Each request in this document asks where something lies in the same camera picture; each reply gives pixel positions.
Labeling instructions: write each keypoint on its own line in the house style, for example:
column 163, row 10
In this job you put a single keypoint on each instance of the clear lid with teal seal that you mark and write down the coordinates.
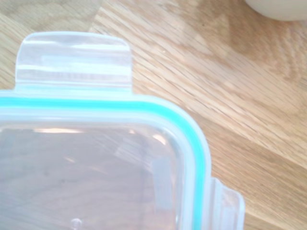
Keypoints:
column 96, row 148

